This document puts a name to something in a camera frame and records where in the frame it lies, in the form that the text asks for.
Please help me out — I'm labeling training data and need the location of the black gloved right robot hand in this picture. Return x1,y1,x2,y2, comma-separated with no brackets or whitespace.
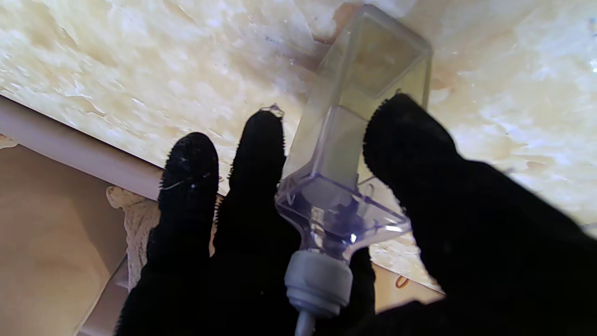
114,93,597,336

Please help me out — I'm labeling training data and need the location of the clear square oil bottle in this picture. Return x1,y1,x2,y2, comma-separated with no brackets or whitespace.
275,4,433,336

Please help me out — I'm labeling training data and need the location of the knitted cushion on backdrop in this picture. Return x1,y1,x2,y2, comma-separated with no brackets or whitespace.
106,186,161,290

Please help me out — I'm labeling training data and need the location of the beige sofa on backdrop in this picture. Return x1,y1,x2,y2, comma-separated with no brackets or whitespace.
0,145,131,336

